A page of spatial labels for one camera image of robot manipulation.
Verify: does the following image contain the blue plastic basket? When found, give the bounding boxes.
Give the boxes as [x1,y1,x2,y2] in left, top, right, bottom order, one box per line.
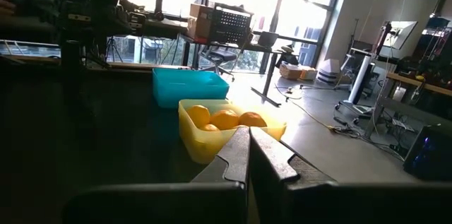
[152,67,230,109]

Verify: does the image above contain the white rolling stand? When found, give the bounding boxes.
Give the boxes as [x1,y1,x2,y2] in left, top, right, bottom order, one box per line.
[335,49,376,116]

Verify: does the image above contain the black office desk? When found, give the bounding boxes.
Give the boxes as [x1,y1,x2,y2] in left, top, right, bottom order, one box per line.
[144,18,321,108]

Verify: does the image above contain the floor cable bundle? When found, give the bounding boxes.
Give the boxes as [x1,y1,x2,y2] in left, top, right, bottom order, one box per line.
[275,82,407,161]

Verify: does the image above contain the black office chair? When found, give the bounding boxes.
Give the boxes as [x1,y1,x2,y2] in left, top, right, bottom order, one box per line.
[199,45,238,82]

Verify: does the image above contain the black computer tower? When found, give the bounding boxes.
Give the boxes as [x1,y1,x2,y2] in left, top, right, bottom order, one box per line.
[403,124,452,182]

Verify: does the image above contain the white stacked trays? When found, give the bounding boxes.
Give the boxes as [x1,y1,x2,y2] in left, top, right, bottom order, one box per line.
[316,58,342,84]

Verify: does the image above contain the white framed monitor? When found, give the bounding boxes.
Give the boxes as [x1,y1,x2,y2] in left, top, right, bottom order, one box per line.
[383,20,419,51]

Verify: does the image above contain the brown cardboard box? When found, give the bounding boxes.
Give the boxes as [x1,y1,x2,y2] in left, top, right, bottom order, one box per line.
[186,3,215,41]

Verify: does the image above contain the small cardboard floor box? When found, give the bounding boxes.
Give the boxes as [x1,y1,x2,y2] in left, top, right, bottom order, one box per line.
[299,66,319,82]
[278,61,304,81]

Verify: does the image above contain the black perforated crate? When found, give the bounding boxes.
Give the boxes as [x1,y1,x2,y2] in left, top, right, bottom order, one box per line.
[210,3,254,45]

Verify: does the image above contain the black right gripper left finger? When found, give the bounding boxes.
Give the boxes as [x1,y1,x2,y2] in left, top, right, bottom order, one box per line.
[60,126,251,224]

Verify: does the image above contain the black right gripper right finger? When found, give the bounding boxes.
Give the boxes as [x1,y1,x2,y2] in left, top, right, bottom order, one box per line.
[249,126,452,224]

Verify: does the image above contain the wooden work table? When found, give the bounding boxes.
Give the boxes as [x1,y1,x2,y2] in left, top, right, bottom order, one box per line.
[363,71,452,140]

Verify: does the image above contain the yellow plastic basket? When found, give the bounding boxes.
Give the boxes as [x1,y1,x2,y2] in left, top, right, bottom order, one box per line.
[177,98,287,165]

